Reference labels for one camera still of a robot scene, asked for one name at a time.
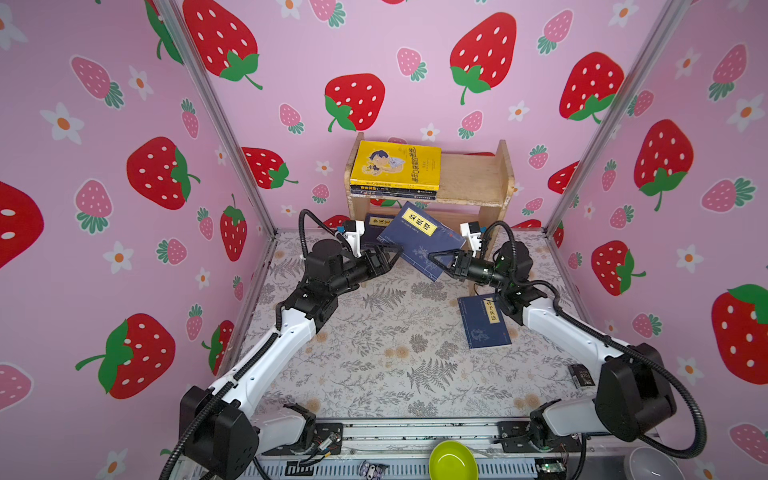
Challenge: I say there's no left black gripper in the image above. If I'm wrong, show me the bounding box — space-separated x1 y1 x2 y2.
326 246 400 302

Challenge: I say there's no blue book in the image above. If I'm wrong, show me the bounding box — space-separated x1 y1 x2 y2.
377 202 465 281
457 294 511 349
361 213 395 249

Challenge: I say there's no black book yellow title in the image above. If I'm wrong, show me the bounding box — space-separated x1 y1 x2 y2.
350 185 438 201

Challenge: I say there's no yellow cartoon cover book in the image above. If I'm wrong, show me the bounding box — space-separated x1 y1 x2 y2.
349 140 442 192

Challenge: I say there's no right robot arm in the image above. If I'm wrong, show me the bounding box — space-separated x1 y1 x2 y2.
428 221 708 459

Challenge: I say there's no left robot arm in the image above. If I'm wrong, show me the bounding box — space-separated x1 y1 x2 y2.
160 209 403 479

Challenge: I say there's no wooden two-tier shelf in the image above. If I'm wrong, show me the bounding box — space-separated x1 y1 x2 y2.
344 133 515 231

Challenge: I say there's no small black card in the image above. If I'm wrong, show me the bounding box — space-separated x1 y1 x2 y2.
567 364 596 391

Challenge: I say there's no green bowl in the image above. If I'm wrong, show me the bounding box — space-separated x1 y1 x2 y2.
428 440 479 480

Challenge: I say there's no grey bowl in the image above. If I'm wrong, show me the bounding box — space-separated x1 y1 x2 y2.
624 447 685 480

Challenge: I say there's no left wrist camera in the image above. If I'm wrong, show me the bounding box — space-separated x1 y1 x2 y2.
341 220 365 258

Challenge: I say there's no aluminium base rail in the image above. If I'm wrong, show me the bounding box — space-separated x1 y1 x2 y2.
161 416 667 480

